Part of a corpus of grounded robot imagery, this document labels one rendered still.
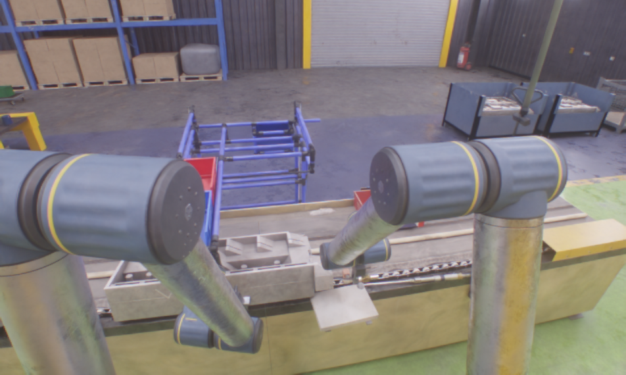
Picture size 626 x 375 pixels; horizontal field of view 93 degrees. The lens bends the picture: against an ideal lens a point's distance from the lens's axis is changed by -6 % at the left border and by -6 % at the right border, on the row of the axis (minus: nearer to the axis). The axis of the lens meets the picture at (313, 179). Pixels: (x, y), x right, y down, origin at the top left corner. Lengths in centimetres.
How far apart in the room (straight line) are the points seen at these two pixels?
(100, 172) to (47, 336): 32
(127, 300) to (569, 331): 306
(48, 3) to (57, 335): 1070
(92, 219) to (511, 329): 78
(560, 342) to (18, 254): 312
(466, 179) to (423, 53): 1262
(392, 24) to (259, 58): 477
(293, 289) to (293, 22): 1051
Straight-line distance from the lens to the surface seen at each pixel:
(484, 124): 613
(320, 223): 229
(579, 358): 314
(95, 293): 216
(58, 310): 68
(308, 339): 205
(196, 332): 114
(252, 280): 164
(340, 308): 172
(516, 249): 74
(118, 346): 204
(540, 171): 72
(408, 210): 56
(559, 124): 731
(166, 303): 175
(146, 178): 44
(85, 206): 47
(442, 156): 60
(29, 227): 54
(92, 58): 1098
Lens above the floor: 215
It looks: 30 degrees down
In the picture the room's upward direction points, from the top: 1 degrees clockwise
